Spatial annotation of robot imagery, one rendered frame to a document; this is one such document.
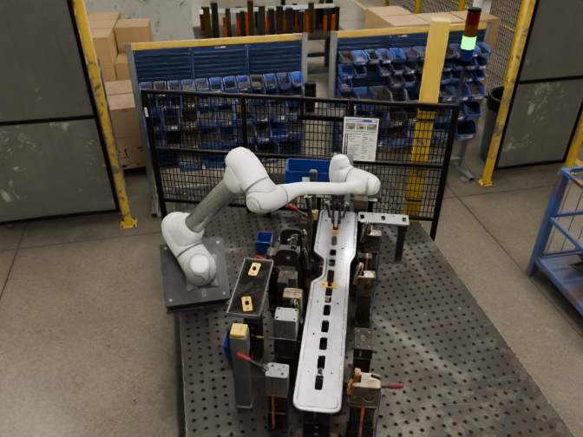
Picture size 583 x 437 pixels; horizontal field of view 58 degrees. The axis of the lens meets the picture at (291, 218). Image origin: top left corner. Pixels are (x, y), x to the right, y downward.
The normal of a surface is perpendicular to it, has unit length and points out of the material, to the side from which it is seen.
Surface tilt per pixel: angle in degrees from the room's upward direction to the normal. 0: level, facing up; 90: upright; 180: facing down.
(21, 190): 92
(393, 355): 0
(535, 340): 0
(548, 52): 92
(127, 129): 92
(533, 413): 0
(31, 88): 91
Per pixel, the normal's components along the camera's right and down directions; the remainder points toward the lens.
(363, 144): -0.13, 0.56
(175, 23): 0.21, 0.55
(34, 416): 0.00, -0.82
